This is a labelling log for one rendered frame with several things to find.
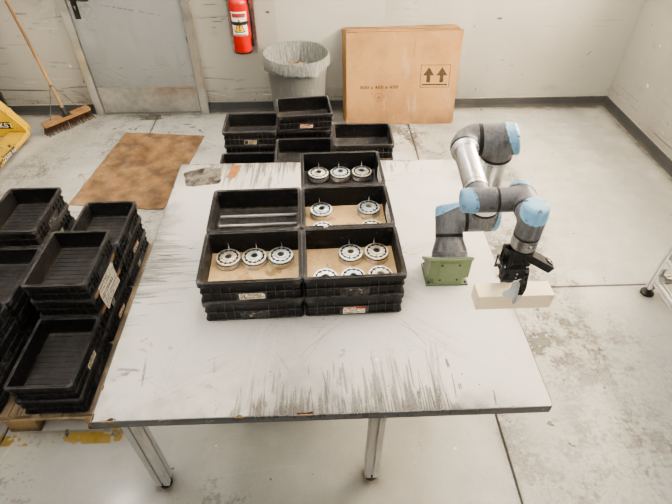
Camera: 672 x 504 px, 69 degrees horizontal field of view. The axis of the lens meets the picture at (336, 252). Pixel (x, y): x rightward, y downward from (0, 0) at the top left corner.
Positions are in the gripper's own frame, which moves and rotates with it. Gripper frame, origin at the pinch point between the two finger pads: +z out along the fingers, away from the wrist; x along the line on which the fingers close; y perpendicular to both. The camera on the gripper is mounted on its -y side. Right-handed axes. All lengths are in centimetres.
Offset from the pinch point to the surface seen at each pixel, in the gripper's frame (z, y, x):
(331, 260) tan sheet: 26, 57, -44
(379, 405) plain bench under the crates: 39, 42, 16
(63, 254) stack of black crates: 60, 197, -90
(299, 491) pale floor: 109, 73, 16
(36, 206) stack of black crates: 60, 228, -132
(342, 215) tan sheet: 26, 51, -74
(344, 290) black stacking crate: 24, 53, -25
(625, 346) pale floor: 109, -108, -55
